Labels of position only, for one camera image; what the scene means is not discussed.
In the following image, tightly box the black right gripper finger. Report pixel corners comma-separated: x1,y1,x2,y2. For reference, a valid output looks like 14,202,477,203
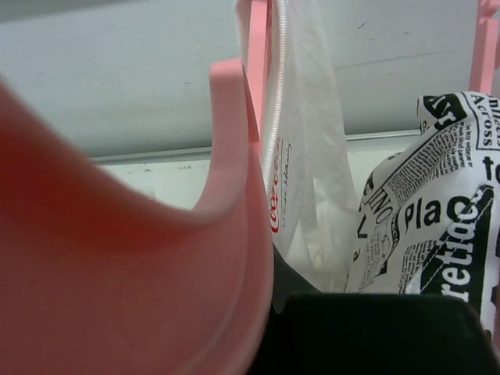
249,252,499,374

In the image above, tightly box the white t shirt red print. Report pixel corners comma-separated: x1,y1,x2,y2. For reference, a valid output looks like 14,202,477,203
234,1,357,311

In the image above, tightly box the newspaper print shirt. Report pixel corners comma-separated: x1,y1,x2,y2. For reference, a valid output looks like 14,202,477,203
345,91,499,338

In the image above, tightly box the pink hanger with newspaper shirt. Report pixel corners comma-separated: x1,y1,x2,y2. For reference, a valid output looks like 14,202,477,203
469,0,499,95

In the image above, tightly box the aluminium table edge rail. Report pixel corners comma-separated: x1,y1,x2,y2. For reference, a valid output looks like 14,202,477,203
89,130,423,163

